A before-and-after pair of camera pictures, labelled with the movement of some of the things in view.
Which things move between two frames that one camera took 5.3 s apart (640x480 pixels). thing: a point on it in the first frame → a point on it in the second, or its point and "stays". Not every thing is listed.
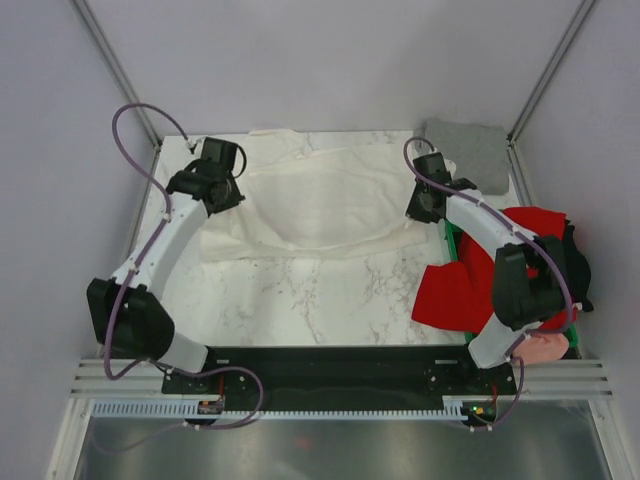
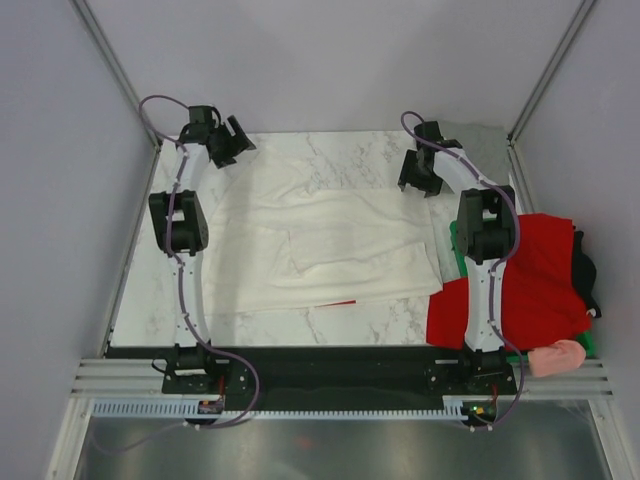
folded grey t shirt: (478, 151) stays
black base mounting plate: (338, 378) stays
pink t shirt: (542, 347) → (562, 355)
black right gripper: (415, 212) → (432, 187)
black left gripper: (235, 198) → (228, 158)
